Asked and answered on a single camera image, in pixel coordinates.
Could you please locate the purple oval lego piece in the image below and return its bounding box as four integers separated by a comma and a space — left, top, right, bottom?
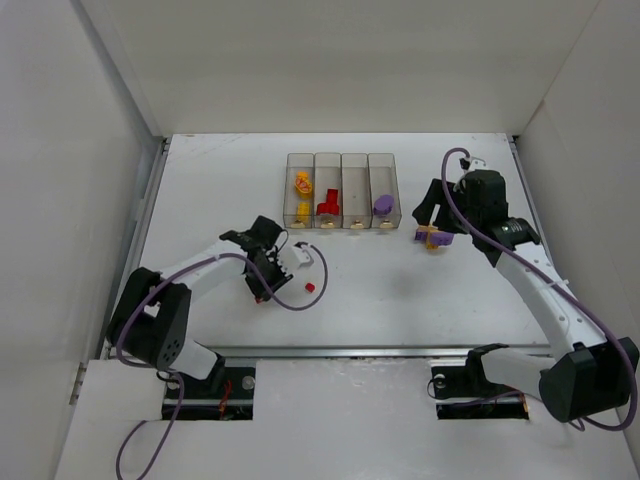
373, 194, 395, 217

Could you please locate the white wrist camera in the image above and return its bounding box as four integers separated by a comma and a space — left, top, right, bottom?
459, 156, 487, 172
278, 242, 314, 272

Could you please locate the right aluminium frame rail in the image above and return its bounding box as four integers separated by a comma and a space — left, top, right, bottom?
508, 135, 553, 262

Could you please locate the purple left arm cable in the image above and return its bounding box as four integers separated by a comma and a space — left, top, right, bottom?
115, 242, 329, 480

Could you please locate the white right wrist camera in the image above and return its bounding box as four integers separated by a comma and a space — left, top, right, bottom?
459, 156, 487, 172

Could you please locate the yellow lego plate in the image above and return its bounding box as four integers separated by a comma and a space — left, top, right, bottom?
296, 202, 311, 222

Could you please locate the purple yellow lego figure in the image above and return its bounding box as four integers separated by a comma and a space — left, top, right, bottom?
414, 225, 454, 250

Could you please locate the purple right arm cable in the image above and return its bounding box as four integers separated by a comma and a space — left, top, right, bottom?
441, 147, 640, 432

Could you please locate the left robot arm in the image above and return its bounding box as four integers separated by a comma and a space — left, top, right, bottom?
106, 216, 292, 396

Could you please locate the front aluminium rail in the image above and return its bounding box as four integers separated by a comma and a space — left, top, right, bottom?
107, 342, 556, 360

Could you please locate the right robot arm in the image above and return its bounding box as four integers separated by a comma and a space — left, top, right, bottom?
412, 169, 639, 423

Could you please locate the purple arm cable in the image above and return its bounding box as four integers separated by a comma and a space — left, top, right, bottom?
441, 147, 640, 432
115, 242, 329, 480

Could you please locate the large red lego assembly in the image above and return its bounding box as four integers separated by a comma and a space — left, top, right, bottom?
316, 189, 340, 216

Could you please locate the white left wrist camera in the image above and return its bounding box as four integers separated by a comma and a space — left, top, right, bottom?
278, 242, 314, 272

